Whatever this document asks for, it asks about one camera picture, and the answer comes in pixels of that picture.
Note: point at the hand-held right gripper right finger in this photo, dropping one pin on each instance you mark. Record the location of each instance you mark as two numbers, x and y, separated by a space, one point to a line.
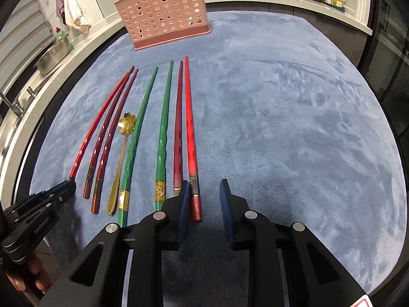
226 214

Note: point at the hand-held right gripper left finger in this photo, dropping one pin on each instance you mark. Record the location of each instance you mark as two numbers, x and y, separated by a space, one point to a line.
181 212

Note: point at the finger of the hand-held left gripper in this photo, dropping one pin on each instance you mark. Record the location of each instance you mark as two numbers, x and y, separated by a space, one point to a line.
56 187
64 196

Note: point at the dark red chopstick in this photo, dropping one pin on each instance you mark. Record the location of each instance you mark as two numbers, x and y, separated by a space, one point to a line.
95 203
86 188
177 153

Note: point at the bright red chopstick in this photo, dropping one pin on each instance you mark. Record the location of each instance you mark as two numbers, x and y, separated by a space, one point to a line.
191 147
81 150

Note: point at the green chopstick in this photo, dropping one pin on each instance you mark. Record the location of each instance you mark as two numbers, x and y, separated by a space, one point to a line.
162 153
127 172

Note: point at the gold flower spoon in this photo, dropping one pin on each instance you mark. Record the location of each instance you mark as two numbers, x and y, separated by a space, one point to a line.
127 123

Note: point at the pink perforated utensil holder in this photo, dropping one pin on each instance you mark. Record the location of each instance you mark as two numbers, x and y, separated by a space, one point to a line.
159 16

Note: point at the person's left hand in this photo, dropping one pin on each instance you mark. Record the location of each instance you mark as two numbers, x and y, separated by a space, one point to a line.
28 276

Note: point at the steel faucet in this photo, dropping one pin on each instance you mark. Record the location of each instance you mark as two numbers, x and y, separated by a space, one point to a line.
11 104

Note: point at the blue plush mat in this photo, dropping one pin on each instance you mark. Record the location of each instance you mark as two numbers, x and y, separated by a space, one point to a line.
271 118

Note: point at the steel colander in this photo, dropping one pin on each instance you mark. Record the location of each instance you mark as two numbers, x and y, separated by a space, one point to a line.
52 56

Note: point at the green dish soap bottle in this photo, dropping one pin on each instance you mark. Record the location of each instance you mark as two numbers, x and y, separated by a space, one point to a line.
61 34

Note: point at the white hanging towel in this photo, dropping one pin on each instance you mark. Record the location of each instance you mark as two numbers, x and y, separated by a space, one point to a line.
75 9

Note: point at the purple hanging cloth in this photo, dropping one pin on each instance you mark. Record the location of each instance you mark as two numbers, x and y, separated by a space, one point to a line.
59 3

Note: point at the dark glass door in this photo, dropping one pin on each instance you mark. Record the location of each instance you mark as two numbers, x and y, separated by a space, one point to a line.
389 54

